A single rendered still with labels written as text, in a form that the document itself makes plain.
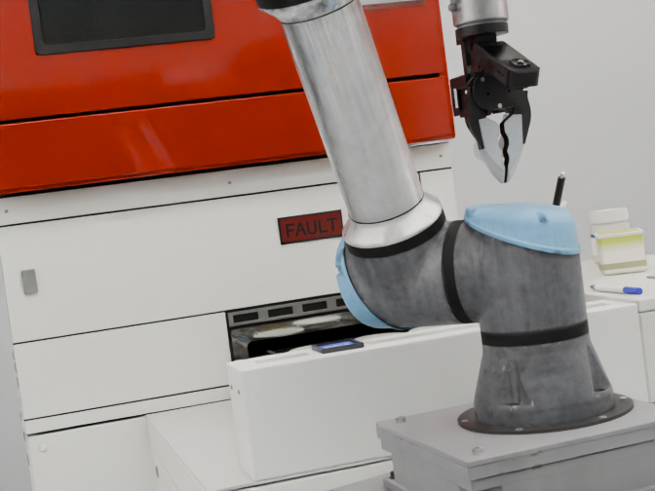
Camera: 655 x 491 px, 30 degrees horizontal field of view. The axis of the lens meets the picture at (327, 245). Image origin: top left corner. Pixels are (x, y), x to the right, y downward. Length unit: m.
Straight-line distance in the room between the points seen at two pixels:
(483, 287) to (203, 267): 0.91
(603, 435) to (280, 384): 0.45
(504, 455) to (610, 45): 3.01
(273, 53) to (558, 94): 2.01
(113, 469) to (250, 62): 0.73
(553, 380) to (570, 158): 2.75
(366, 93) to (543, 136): 2.73
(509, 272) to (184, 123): 0.93
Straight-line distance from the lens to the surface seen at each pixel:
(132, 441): 2.15
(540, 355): 1.30
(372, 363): 1.56
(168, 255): 2.12
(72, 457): 2.14
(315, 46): 1.25
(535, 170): 3.96
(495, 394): 1.31
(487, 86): 1.64
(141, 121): 2.07
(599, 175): 4.06
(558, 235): 1.30
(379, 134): 1.28
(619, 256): 2.05
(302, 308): 2.17
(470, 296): 1.31
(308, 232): 2.17
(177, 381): 2.14
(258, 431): 1.53
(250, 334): 2.14
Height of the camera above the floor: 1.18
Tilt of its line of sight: 3 degrees down
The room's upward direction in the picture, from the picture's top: 7 degrees counter-clockwise
